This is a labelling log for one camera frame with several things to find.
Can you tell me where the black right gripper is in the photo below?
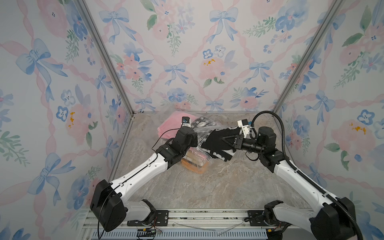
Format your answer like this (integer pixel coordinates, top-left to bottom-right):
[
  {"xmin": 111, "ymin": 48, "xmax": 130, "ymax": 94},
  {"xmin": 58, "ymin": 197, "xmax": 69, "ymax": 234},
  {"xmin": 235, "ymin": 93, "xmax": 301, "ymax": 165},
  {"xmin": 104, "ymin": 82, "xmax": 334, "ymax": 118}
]
[{"xmin": 223, "ymin": 134, "xmax": 265, "ymax": 156}]

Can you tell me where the black white patterned blanket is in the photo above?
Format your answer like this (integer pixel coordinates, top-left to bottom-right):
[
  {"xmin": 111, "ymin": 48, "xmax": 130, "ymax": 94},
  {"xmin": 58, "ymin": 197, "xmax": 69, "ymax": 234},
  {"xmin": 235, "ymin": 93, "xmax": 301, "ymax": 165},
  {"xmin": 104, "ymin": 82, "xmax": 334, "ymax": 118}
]
[{"xmin": 200, "ymin": 127, "xmax": 241, "ymax": 162}]

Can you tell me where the pink fluffy blanket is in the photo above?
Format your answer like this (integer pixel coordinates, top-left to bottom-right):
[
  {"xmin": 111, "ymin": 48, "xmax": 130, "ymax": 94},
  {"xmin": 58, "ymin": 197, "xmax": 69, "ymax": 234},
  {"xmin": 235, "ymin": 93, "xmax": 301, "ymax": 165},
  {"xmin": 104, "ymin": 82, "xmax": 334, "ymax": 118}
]
[{"xmin": 158, "ymin": 111, "xmax": 198, "ymax": 139}]

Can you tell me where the clear plastic vacuum bag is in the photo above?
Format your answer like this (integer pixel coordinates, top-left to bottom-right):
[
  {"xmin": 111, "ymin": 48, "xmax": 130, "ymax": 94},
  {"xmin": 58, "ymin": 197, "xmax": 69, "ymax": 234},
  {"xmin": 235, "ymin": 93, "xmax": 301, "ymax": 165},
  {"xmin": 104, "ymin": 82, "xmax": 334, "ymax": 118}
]
[{"xmin": 152, "ymin": 107, "xmax": 232, "ymax": 175}]

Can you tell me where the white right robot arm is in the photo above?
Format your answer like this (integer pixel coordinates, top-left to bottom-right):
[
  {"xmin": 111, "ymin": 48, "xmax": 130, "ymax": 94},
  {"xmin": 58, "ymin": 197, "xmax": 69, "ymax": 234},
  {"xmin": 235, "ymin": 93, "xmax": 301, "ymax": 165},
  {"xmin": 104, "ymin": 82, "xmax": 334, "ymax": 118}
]
[{"xmin": 222, "ymin": 127, "xmax": 364, "ymax": 240}]

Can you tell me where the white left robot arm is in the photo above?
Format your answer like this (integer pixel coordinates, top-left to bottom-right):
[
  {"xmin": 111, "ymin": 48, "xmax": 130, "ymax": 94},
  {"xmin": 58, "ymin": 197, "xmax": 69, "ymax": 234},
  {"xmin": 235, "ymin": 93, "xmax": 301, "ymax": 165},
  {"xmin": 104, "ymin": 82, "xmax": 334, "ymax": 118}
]
[{"xmin": 90, "ymin": 126, "xmax": 198, "ymax": 232}]

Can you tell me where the white round bag valve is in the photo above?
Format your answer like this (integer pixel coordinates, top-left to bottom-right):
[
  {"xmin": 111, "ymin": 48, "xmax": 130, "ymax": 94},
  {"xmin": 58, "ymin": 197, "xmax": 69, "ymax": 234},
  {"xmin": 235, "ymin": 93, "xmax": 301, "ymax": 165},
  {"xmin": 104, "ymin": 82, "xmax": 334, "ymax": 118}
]
[{"xmin": 197, "ymin": 121, "xmax": 209, "ymax": 128}]

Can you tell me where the orange cream striped blanket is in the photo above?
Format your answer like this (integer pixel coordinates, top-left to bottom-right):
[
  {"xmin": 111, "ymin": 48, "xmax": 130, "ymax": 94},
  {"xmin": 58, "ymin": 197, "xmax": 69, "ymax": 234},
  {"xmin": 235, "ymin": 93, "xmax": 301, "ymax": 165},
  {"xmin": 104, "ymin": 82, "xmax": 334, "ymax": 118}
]
[{"xmin": 181, "ymin": 148, "xmax": 213, "ymax": 174}]

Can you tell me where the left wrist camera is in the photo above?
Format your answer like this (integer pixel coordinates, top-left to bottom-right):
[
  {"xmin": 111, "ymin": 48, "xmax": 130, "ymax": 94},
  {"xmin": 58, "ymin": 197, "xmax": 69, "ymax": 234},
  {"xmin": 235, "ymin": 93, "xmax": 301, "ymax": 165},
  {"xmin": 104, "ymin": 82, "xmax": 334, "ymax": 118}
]
[{"xmin": 181, "ymin": 117, "xmax": 191, "ymax": 128}]

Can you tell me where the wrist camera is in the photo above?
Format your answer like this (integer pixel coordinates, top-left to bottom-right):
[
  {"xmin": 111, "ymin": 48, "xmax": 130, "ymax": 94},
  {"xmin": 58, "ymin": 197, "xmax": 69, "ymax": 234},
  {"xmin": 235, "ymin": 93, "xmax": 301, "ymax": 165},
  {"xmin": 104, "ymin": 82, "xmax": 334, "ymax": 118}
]
[
  {"xmin": 181, "ymin": 117, "xmax": 191, "ymax": 128},
  {"xmin": 237, "ymin": 119, "xmax": 255, "ymax": 139}
]

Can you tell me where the black corrugated cable conduit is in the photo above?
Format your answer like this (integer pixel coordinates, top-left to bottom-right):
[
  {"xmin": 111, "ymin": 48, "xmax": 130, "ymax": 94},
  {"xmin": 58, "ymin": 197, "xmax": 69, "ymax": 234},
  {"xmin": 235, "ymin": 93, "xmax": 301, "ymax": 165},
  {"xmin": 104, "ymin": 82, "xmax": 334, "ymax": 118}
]
[{"xmin": 251, "ymin": 110, "xmax": 364, "ymax": 240}]

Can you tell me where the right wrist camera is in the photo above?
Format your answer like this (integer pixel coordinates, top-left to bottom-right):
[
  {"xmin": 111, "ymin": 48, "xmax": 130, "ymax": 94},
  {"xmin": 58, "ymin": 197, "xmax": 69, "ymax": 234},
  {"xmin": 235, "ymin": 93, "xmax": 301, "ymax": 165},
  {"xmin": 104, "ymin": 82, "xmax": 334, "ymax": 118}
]
[{"xmin": 237, "ymin": 119, "xmax": 255, "ymax": 139}]

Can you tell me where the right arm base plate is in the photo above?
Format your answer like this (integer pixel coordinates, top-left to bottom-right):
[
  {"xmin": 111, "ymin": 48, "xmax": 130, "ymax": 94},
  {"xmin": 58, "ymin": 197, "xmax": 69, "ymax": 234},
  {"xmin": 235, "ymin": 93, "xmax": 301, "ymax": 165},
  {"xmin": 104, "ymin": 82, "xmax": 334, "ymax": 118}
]
[{"xmin": 244, "ymin": 210, "xmax": 288, "ymax": 228}]

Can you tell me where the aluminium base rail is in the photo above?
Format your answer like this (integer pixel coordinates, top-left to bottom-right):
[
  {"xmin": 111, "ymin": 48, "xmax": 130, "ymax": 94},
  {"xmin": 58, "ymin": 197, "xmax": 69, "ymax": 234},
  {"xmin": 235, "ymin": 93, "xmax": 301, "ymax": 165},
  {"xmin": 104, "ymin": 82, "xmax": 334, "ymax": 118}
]
[{"xmin": 78, "ymin": 209, "xmax": 315, "ymax": 240}]

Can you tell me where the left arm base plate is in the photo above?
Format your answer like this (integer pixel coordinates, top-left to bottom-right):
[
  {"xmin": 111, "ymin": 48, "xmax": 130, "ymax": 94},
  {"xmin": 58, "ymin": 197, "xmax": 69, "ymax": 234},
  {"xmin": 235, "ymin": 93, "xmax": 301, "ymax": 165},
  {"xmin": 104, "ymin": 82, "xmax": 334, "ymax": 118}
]
[{"xmin": 127, "ymin": 210, "xmax": 170, "ymax": 227}]

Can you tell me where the left aluminium corner post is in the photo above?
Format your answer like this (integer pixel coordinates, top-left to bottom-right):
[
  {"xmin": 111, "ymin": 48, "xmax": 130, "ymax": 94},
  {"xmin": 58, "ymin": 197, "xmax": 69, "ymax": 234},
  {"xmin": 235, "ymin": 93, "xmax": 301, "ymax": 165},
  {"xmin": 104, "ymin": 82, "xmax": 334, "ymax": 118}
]
[{"xmin": 74, "ymin": 0, "xmax": 134, "ymax": 118}]

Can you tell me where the aluminium corner post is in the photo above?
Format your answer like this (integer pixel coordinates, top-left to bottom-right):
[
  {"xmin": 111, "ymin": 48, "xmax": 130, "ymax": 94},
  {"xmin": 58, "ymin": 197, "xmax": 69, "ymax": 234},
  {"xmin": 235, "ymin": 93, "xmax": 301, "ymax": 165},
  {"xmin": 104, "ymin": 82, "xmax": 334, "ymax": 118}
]
[
  {"xmin": 74, "ymin": 0, "xmax": 134, "ymax": 118},
  {"xmin": 273, "ymin": 0, "xmax": 345, "ymax": 113}
]

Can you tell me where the right aluminium corner post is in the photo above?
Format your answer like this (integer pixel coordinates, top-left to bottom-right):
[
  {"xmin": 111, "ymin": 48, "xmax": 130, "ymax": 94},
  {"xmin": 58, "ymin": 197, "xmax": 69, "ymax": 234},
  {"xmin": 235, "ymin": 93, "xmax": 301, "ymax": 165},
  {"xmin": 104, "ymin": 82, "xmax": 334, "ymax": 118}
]
[{"xmin": 273, "ymin": 0, "xmax": 345, "ymax": 113}]

